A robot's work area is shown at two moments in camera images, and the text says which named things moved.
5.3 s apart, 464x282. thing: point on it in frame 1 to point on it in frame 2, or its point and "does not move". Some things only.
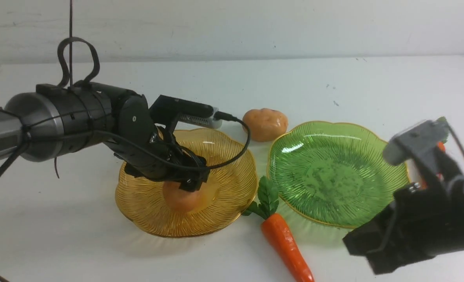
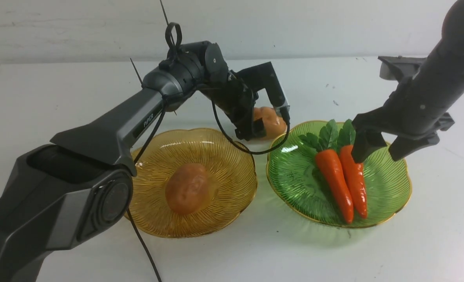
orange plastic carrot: [281, 231] to [323, 140]
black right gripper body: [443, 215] to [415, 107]
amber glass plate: [229, 192] does not move
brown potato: [265, 125] does not move
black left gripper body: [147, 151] to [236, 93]
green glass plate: [335, 174] does not move
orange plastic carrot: [441, 146] to [354, 170]
